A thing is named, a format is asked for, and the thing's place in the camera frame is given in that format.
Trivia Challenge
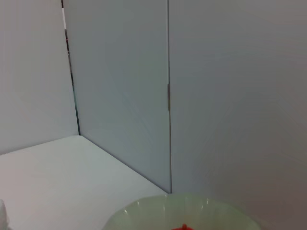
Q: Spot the clear water bottle green label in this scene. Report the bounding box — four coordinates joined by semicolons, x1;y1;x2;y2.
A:
0;198;12;230

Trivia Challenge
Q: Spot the red tomato-shaped object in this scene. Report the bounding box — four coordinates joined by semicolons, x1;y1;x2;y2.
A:
170;223;195;230

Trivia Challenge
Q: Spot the green glass fruit bowl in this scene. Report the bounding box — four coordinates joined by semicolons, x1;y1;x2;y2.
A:
101;192;262;230

